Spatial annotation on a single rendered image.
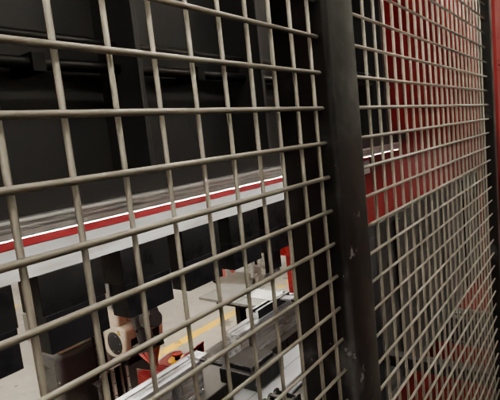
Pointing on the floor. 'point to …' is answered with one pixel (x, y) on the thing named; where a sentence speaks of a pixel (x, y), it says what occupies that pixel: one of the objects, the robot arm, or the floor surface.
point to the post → (361, 358)
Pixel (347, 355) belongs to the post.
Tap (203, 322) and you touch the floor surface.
